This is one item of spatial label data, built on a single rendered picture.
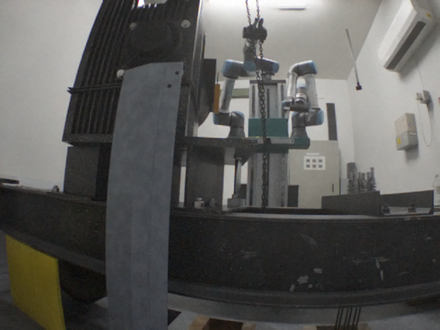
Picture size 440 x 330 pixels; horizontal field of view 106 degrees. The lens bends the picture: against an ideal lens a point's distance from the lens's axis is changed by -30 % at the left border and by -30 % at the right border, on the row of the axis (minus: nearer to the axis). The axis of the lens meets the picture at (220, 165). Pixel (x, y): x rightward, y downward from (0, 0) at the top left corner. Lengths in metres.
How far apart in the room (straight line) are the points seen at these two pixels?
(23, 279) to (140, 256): 0.87
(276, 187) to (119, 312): 1.62
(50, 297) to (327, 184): 3.62
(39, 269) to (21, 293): 0.30
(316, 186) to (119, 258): 3.40
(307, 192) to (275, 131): 1.93
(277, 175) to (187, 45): 1.40
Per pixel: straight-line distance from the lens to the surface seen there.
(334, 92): 4.52
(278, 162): 2.03
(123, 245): 0.63
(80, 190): 0.99
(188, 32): 0.98
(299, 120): 1.89
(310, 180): 3.78
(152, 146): 0.60
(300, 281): 0.73
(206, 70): 1.53
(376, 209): 0.70
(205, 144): 0.78
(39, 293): 1.25
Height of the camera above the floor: 0.71
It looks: 8 degrees up
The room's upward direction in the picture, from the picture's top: 3 degrees clockwise
